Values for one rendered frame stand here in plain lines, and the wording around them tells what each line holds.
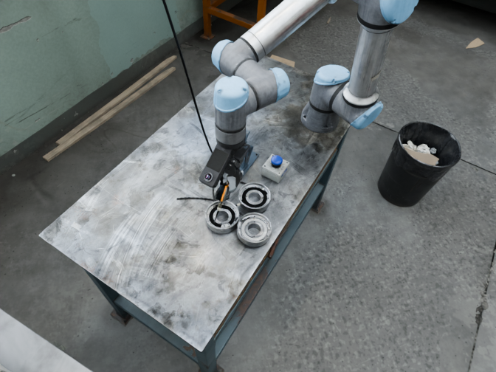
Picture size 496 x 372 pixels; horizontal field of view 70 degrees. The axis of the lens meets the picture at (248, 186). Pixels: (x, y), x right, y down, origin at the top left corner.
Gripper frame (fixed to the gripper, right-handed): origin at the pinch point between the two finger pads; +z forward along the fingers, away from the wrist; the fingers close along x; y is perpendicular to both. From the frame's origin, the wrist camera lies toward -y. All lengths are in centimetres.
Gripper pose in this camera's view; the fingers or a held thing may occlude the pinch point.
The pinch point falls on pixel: (225, 188)
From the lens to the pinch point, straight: 104.1
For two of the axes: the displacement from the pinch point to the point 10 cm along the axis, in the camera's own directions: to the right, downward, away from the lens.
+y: 4.8, -6.9, 5.4
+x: -8.7, -4.2, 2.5
